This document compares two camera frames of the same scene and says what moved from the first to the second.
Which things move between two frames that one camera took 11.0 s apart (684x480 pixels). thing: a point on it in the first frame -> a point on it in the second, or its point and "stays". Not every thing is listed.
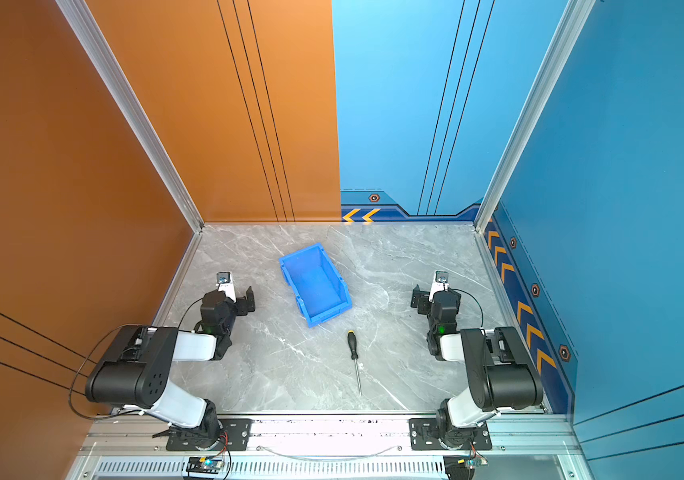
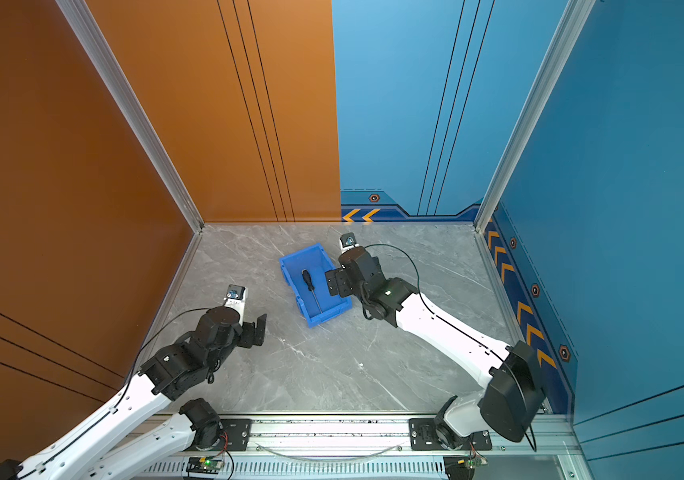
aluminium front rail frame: [542, 447] stays
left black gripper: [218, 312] -> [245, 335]
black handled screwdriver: [354, 356] -> [307, 279]
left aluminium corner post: [99, 49] stays
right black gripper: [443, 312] -> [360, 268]
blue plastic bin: [316, 284] stays
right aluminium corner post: [571, 26] stays
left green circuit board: [204, 464] stays
